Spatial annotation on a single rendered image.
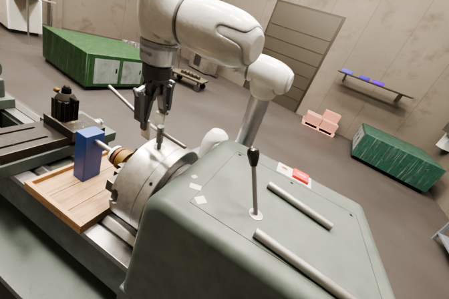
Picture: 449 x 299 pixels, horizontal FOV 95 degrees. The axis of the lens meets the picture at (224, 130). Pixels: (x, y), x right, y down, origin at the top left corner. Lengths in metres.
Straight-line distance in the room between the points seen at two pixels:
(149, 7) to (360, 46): 8.17
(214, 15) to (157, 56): 0.18
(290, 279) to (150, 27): 0.58
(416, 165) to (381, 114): 2.46
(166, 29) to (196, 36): 0.08
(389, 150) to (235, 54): 6.12
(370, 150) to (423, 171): 1.10
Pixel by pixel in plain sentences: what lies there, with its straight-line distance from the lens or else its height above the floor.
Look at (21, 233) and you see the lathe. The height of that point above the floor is 0.54.
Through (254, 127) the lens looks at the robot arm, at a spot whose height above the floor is 1.25.
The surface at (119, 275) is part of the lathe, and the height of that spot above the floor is 0.79.
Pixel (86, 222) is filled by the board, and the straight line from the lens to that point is 0.91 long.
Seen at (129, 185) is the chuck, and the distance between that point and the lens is 0.68.
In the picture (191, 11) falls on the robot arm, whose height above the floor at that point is 1.63.
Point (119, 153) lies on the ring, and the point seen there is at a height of 1.12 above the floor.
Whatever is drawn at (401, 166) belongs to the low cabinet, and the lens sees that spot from 6.55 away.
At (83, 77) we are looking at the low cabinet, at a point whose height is 0.22.
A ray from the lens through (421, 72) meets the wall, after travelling 8.55.
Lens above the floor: 1.61
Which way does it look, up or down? 23 degrees down
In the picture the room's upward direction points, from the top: 22 degrees clockwise
